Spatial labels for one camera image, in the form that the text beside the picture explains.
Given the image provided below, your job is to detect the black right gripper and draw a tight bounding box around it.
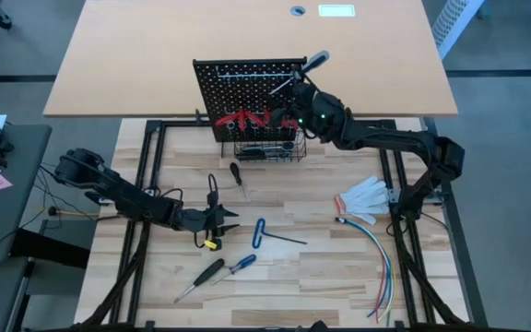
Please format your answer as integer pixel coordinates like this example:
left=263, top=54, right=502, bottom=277
left=291, top=71, right=348, bottom=140

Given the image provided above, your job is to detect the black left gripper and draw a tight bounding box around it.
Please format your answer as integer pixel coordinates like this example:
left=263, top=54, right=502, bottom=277
left=172, top=205, right=242, bottom=239

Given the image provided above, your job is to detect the blue clear Husky screwdriver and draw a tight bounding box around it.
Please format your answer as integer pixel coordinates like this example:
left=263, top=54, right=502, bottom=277
left=209, top=254, right=257, bottom=286

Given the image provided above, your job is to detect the small black screwdriver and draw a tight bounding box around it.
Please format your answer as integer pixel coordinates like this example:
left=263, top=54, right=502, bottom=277
left=229, top=161, right=248, bottom=198

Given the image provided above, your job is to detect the long black screwdriver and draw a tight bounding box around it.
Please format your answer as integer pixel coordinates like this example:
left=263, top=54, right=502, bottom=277
left=174, top=257, right=226, bottom=305

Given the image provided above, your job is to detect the blue T-handle hex key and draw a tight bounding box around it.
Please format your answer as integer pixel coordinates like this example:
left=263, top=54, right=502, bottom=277
left=251, top=218, right=309, bottom=251

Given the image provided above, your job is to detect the black metal pegboard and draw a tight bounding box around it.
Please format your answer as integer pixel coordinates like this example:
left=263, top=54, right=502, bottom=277
left=192, top=57, right=308, bottom=143

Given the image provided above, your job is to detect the white perforated panel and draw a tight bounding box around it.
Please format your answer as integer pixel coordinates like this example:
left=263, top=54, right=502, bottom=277
left=431, top=0, right=487, bottom=60

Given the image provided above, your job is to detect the large beige desk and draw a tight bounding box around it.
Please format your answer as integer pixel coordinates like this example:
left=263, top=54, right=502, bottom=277
left=42, top=0, right=459, bottom=118

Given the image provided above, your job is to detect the black table leg base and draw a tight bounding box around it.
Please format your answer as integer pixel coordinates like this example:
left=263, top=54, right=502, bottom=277
left=9, top=228, right=92, bottom=270

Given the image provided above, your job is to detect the grey side table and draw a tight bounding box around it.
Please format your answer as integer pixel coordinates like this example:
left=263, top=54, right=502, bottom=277
left=0, top=123, right=53, bottom=265

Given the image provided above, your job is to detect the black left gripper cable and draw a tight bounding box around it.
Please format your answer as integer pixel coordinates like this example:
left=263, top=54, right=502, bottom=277
left=194, top=172, right=221, bottom=250

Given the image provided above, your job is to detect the black wire basket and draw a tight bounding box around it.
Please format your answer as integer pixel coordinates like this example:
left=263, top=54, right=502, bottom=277
left=232, top=130, right=307, bottom=163

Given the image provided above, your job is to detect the black table frame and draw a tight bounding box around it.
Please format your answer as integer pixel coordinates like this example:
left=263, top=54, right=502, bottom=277
left=78, top=118, right=490, bottom=332

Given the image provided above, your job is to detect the red cable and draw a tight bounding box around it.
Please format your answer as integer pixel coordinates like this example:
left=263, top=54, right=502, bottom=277
left=366, top=248, right=386, bottom=323

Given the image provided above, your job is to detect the yellow-handled black mallet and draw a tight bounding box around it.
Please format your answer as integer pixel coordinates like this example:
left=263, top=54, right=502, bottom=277
left=46, top=206, right=100, bottom=219

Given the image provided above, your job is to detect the blue cable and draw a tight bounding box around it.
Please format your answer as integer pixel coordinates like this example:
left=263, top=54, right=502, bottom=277
left=346, top=219, right=392, bottom=319

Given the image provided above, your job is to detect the bundle of coloured cables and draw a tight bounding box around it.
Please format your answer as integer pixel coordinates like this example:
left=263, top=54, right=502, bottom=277
left=346, top=218, right=394, bottom=324

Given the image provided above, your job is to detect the white cable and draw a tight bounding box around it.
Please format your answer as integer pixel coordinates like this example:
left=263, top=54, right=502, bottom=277
left=346, top=219, right=396, bottom=326

